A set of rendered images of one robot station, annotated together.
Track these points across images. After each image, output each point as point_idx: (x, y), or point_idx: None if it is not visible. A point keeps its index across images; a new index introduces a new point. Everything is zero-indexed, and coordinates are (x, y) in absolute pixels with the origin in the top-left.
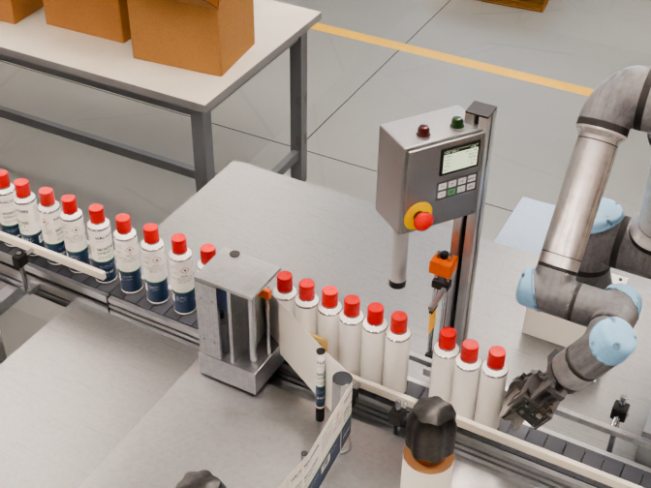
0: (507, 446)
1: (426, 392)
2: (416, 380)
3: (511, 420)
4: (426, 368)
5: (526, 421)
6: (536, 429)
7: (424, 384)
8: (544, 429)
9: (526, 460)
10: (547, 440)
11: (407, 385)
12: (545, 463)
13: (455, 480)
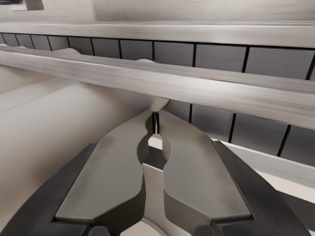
0: (204, 128)
1: (54, 49)
2: (33, 26)
3: (192, 47)
4: (12, 8)
5: (230, 29)
6: (265, 50)
7: (44, 31)
8: (297, 33)
9: (254, 151)
10: (311, 79)
11: (35, 48)
12: (308, 158)
13: (157, 194)
